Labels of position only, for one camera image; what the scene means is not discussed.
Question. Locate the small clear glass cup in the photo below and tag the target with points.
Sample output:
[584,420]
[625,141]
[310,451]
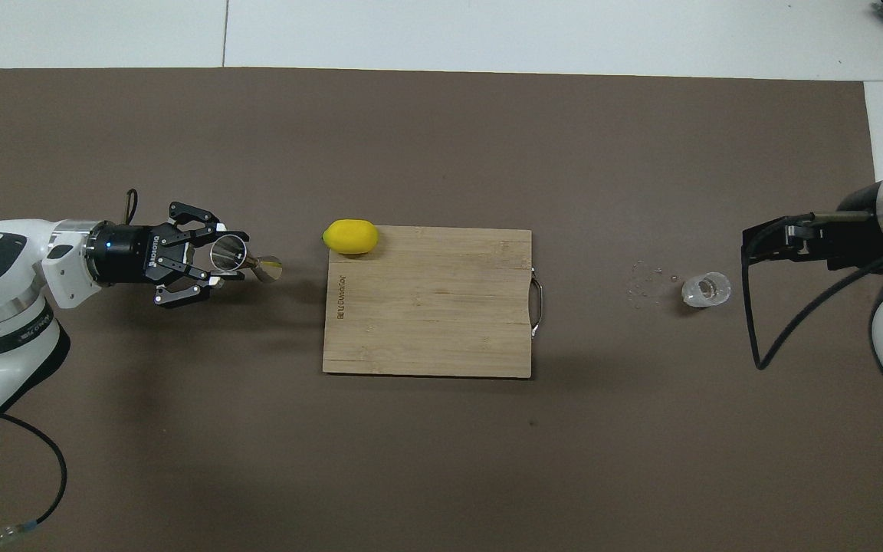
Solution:
[706,290]

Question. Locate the bamboo cutting board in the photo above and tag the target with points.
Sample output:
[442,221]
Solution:
[426,322]

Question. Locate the yellow lemon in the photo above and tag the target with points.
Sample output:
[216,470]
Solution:
[350,237]

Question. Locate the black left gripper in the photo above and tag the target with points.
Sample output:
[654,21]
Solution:
[127,253]

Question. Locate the steel double jigger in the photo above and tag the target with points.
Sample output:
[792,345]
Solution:
[228,255]

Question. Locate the brown table mat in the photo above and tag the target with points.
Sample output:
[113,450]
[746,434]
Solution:
[181,460]

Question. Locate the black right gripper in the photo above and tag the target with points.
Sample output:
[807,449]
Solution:
[859,238]

